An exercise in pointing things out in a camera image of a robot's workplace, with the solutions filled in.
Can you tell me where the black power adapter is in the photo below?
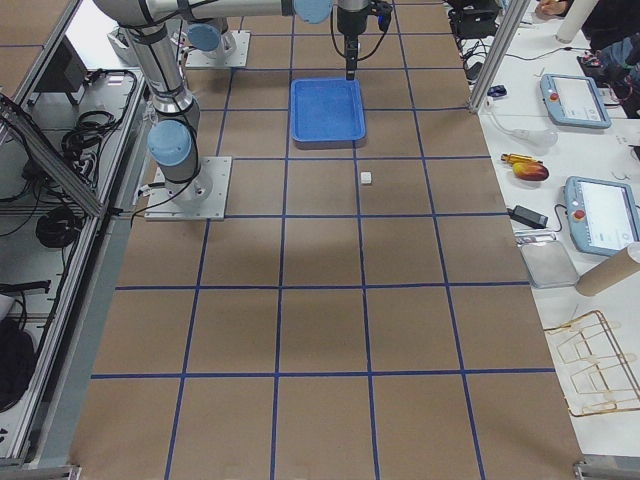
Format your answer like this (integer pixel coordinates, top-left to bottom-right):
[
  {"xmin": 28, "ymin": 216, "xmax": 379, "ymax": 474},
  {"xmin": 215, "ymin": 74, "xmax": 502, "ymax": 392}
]
[{"xmin": 507, "ymin": 205, "xmax": 548, "ymax": 229}]

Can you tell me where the gold wire rack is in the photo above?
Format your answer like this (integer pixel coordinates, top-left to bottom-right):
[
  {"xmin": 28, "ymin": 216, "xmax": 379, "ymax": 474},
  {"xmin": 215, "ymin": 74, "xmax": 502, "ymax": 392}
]
[{"xmin": 544, "ymin": 310, "xmax": 639, "ymax": 418}]

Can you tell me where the far teach pendant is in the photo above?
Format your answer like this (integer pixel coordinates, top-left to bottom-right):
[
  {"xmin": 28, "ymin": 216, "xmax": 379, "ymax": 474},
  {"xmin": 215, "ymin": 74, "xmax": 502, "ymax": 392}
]
[{"xmin": 539, "ymin": 74, "xmax": 611, "ymax": 129}]

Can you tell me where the blue plastic tray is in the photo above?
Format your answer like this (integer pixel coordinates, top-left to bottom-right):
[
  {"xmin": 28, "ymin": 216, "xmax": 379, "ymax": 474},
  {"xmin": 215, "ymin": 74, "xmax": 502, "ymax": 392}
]
[{"xmin": 290, "ymin": 78, "xmax": 366, "ymax": 143}]

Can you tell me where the teach pendant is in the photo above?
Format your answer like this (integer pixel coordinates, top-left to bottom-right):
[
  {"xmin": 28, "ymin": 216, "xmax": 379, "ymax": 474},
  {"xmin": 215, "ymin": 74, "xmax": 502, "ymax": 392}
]
[
  {"xmin": 539, "ymin": 74, "xmax": 611, "ymax": 129},
  {"xmin": 563, "ymin": 176, "xmax": 639, "ymax": 256}
]

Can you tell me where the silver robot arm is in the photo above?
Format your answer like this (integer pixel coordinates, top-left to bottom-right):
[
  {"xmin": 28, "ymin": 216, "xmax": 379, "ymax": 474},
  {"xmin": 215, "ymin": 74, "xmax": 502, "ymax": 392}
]
[
  {"xmin": 187, "ymin": 23, "xmax": 237, "ymax": 58},
  {"xmin": 96, "ymin": 1, "xmax": 393, "ymax": 118}
]

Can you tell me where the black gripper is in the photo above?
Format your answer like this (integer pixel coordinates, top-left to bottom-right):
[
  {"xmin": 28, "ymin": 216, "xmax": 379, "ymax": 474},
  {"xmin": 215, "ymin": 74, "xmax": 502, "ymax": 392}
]
[{"xmin": 337, "ymin": 0, "xmax": 391, "ymax": 81}]

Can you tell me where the mango fruit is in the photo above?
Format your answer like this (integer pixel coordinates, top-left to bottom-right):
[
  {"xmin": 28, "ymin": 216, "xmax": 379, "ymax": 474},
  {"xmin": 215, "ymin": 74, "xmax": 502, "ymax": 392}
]
[{"xmin": 512, "ymin": 161, "xmax": 549, "ymax": 182}]

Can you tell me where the aluminium frame post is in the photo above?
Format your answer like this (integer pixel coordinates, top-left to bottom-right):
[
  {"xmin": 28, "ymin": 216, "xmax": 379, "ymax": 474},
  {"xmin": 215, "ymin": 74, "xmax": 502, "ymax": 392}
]
[{"xmin": 468, "ymin": 0, "xmax": 529, "ymax": 113}]

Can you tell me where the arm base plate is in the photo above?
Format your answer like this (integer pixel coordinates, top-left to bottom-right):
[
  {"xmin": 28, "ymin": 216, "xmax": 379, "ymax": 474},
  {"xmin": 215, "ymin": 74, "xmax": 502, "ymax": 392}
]
[
  {"xmin": 184, "ymin": 24, "xmax": 250, "ymax": 69},
  {"xmin": 143, "ymin": 156, "xmax": 232, "ymax": 221}
]

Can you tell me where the silver metal tray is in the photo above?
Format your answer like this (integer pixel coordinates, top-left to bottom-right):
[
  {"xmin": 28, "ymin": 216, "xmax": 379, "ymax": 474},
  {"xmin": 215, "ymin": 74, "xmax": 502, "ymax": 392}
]
[{"xmin": 520, "ymin": 241, "xmax": 579, "ymax": 289}]

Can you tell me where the cardboard tube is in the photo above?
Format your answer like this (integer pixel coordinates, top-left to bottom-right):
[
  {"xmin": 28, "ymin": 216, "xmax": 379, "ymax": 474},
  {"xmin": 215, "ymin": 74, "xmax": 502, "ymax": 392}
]
[{"xmin": 575, "ymin": 242, "xmax": 639, "ymax": 296}]

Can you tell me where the near teach pendant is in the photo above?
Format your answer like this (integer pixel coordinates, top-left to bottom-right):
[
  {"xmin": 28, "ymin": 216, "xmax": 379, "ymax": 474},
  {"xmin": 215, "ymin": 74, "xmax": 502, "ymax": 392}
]
[{"xmin": 563, "ymin": 176, "xmax": 639, "ymax": 256}]

